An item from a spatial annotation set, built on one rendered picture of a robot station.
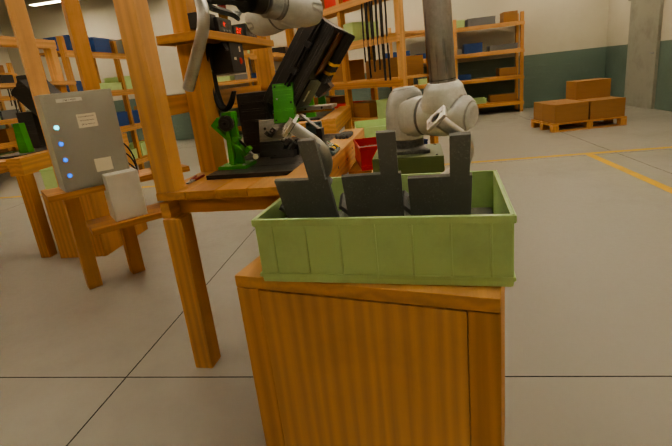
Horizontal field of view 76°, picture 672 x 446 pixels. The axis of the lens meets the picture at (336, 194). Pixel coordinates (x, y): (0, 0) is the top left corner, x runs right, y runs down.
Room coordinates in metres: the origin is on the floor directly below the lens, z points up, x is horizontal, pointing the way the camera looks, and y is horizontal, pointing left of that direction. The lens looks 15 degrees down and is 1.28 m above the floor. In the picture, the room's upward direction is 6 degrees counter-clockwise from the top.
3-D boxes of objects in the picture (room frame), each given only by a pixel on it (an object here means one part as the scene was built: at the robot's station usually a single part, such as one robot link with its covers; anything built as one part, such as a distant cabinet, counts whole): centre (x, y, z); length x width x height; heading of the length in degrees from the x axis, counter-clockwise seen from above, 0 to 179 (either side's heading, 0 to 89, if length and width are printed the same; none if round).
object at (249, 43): (2.50, 0.51, 1.52); 0.90 x 0.25 x 0.04; 167
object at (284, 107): (2.35, 0.22, 1.17); 0.13 x 0.12 x 0.20; 167
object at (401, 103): (1.84, -0.34, 1.10); 0.18 x 0.16 x 0.22; 44
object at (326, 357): (1.18, -0.11, 0.39); 0.68 x 0.52 x 0.79; 67
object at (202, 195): (2.44, 0.26, 0.44); 1.49 x 0.70 x 0.88; 167
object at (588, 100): (7.30, -4.24, 0.37); 1.20 x 0.80 x 0.74; 89
